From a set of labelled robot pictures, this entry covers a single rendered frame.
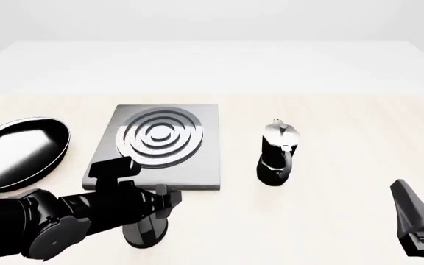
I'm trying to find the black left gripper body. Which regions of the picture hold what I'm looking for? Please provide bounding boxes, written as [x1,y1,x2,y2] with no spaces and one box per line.
[132,183,183,221]

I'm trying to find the flat grey stove plate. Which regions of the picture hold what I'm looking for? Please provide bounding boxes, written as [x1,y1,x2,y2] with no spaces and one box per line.
[82,103,222,192]

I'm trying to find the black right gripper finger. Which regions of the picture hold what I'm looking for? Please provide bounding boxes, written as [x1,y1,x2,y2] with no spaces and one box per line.
[389,179,424,236]

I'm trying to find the black and silver moka pot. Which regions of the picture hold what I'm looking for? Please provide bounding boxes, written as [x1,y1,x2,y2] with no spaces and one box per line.
[255,117,302,187]

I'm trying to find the black frying pan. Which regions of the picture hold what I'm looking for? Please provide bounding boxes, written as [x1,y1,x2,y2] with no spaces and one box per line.
[0,116,71,193]

